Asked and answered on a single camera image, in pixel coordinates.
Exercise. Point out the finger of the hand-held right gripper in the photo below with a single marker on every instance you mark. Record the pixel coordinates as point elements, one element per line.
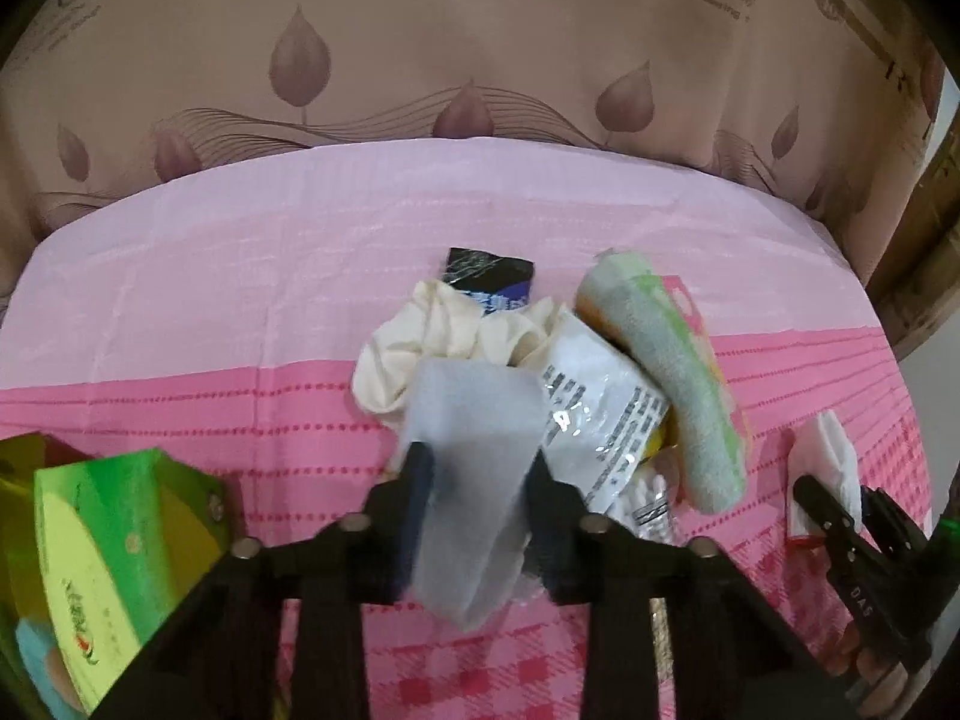
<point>821,506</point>
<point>889,514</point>

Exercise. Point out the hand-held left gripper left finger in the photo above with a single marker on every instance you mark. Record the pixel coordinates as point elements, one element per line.
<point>420,499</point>

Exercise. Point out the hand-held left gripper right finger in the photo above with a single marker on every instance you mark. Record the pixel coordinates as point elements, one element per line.
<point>544,499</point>

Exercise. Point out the thin white sheet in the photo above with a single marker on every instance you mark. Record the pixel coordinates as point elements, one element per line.
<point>472,427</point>

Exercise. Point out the cotton swab pack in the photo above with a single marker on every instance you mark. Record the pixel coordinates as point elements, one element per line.
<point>649,499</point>

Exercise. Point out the white plastic packet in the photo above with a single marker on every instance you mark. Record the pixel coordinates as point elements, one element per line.
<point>592,390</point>

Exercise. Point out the cream scrunchie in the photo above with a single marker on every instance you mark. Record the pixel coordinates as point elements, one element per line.
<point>390,360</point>

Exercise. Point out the green pink flowered towel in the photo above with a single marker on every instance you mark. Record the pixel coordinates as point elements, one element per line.
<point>675,390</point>

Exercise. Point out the green tissue box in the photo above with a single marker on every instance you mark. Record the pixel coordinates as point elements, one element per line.
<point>112,540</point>

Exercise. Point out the gold tin tray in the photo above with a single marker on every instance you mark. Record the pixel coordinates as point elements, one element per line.
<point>30,457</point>

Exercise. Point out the person's right hand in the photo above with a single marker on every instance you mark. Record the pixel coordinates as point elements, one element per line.
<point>844,649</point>

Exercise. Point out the black packet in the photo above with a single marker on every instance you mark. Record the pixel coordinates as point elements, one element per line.
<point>487,270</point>

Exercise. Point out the cardboard box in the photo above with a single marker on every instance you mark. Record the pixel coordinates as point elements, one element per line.
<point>930,240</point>

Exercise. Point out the beige round puff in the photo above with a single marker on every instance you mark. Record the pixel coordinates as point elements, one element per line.
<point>60,671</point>

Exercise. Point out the beige leaf print curtain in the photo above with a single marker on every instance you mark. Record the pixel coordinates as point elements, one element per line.
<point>480,30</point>

